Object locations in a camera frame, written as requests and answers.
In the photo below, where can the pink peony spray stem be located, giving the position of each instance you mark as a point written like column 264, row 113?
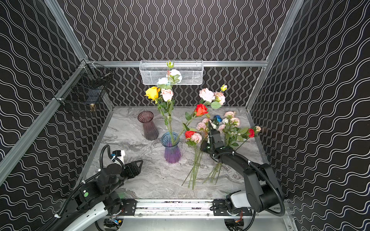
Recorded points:
column 214, row 100

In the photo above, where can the pink spray with red bud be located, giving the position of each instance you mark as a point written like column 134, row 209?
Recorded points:
column 230, row 128

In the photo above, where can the pink rosebud stem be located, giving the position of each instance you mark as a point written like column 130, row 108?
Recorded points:
column 167, row 95

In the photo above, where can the yellow rose stem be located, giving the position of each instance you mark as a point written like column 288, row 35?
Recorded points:
column 154, row 94

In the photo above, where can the black wire wall basket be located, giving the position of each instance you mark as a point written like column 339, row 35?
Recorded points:
column 85, row 95

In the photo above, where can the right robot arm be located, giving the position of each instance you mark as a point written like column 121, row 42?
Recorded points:
column 262, row 190

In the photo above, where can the dark pink glass vase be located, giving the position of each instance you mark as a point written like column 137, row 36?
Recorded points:
column 150, row 130

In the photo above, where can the white flower stem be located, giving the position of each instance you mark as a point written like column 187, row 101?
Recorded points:
column 171, row 78

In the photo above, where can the blue purple glass vase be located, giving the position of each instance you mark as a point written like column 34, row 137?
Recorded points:
column 172, row 153

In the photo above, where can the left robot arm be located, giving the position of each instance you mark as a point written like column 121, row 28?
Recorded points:
column 95, row 199

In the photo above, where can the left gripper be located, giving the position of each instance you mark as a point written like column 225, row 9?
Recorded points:
column 130, row 169

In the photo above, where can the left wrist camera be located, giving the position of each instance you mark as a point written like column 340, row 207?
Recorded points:
column 118, row 154

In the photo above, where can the white mesh wall basket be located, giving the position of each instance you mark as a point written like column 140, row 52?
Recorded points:
column 152, row 70

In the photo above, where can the large red rose stem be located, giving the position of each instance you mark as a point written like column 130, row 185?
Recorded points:
column 199, row 111

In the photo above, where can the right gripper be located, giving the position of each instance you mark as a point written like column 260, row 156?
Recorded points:
column 204, row 142

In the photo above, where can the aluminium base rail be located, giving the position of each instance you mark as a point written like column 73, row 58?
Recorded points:
column 154, row 208

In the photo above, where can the red and pink flower stem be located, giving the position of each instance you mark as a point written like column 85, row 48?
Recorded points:
column 194, row 140

